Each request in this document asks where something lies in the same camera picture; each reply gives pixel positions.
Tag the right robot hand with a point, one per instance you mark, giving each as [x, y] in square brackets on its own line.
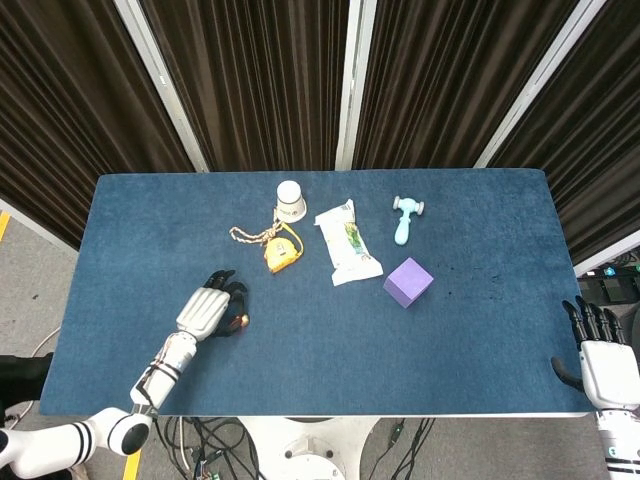
[607, 372]

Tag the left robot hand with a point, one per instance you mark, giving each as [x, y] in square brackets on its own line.
[202, 310]

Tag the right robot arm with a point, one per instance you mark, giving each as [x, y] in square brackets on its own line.
[620, 442]

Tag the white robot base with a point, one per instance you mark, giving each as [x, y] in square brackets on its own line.
[310, 450]

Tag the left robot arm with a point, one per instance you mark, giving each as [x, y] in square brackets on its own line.
[165, 370]

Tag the black equipment with green lights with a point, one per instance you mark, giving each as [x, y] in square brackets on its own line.
[612, 285]

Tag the blue table cloth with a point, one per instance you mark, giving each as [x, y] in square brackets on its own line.
[325, 350]

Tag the white paper cup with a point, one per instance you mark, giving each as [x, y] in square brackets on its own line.
[290, 202]

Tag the white green snack packet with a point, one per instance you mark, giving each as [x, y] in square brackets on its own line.
[347, 245]

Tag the black object beside table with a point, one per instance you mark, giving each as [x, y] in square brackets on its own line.
[22, 375]

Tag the purple foam cube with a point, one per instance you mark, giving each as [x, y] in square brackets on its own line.
[407, 282]

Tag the mint green toy hammer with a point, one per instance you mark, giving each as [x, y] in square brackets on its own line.
[402, 227]

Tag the dark brown curtain panel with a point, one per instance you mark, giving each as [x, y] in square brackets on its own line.
[440, 85]
[600, 150]
[260, 85]
[65, 110]

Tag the white table frame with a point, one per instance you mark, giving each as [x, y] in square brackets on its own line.
[500, 415]

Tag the white partition base rail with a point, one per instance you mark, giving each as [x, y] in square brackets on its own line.
[40, 225]
[607, 255]

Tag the white partition post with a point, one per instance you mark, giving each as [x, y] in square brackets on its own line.
[540, 85]
[352, 85]
[165, 95]

